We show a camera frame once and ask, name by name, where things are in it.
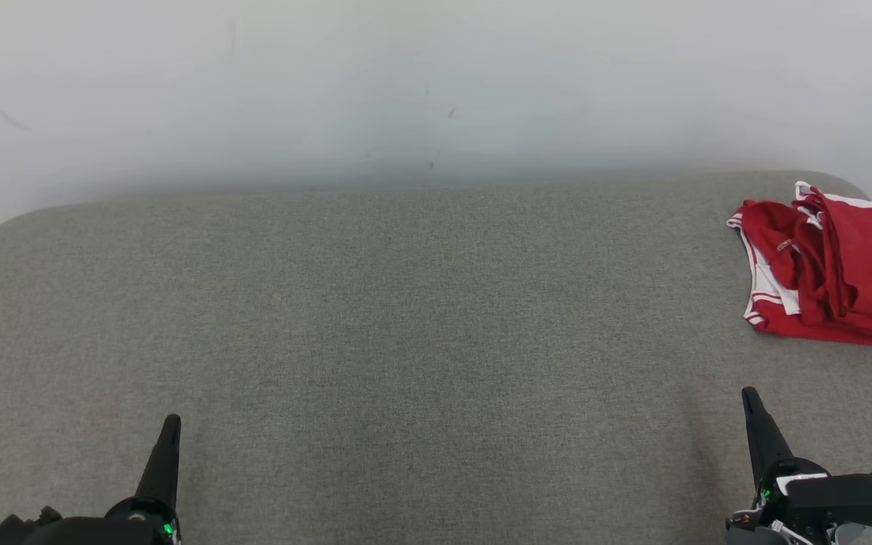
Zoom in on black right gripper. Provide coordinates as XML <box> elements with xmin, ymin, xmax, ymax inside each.
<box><xmin>725</xmin><ymin>386</ymin><xmax>872</xmax><ymax>535</ymax></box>

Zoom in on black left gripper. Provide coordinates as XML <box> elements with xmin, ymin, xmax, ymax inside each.
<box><xmin>0</xmin><ymin>413</ymin><xmax>183</xmax><ymax>545</ymax></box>

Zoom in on red Bulls jersey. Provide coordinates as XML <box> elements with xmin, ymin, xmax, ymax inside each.
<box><xmin>727</xmin><ymin>198</ymin><xmax>872</xmax><ymax>350</ymax></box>

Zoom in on red shorts with white stripes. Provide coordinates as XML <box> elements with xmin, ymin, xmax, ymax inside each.
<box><xmin>790</xmin><ymin>180</ymin><xmax>872</xmax><ymax>326</ymax></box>

